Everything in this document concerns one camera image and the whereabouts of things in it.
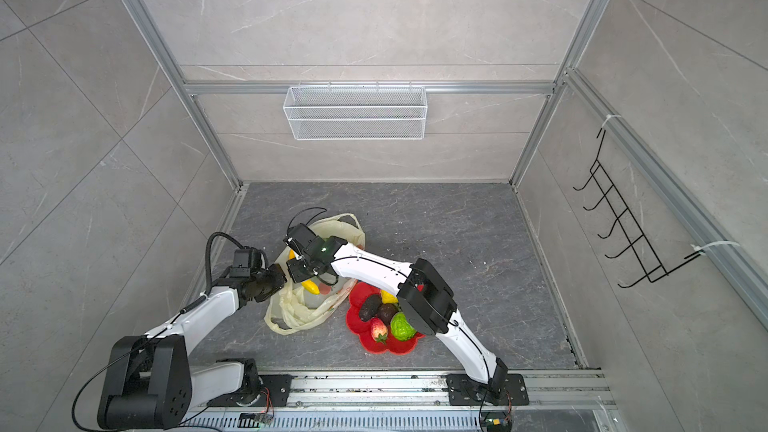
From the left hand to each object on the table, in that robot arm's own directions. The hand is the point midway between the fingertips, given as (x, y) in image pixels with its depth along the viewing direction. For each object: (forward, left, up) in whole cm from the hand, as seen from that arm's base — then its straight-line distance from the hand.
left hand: (285, 270), depth 90 cm
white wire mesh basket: (+46, -22, +25) cm, 57 cm away
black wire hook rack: (+1, -87, +28) cm, 91 cm away
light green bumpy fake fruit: (-19, -34, +2) cm, 39 cm away
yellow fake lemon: (-10, -32, +1) cm, 33 cm away
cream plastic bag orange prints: (-12, -4, -1) cm, 12 cm away
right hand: (-2, -5, +4) cm, 7 cm away
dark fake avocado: (-13, -26, +1) cm, 29 cm away
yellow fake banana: (-8, -9, +6) cm, 13 cm away
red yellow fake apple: (-19, -29, 0) cm, 34 cm away
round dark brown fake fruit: (-14, -31, +1) cm, 34 cm away
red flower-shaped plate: (-18, -24, -2) cm, 30 cm away
